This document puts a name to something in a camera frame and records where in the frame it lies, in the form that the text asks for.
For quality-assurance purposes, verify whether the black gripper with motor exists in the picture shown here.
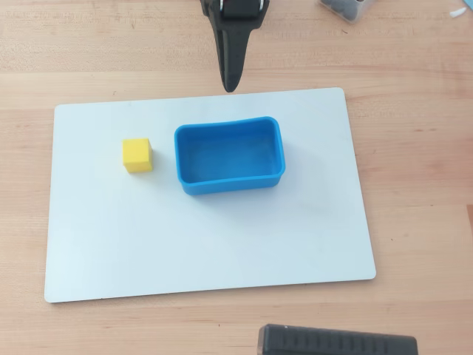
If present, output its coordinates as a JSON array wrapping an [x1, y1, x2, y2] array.
[[200, 0, 268, 93]]

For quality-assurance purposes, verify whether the yellow cube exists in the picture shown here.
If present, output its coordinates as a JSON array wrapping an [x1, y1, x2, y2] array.
[[122, 138, 154, 174]]

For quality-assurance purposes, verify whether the white rectangular board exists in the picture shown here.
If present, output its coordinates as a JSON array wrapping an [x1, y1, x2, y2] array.
[[44, 87, 377, 304]]

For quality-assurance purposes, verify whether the clear plastic container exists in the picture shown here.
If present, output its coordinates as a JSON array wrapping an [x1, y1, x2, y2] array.
[[316, 0, 374, 25]]

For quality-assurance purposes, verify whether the blue block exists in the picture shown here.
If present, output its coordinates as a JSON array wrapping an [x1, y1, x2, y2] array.
[[174, 115, 287, 197]]

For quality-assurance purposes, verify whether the black ribbed block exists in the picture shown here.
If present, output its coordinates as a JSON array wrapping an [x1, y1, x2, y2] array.
[[257, 323, 419, 355]]

